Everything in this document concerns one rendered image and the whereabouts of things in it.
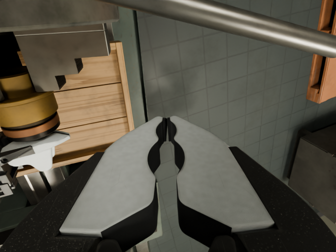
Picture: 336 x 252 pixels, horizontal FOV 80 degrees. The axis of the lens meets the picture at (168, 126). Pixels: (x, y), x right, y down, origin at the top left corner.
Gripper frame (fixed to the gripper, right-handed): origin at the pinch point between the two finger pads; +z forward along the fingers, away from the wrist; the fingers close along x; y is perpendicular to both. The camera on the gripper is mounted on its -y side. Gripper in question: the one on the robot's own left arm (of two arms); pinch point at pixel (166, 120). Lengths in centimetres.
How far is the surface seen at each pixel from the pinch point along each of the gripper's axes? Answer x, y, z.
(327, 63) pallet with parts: 144, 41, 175
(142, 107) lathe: -13, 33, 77
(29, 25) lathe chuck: -9.9, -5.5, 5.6
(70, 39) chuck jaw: -11.9, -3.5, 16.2
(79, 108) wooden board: -23.3, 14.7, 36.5
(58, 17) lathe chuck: -8.5, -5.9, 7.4
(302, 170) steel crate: 151, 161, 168
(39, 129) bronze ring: -18.7, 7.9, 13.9
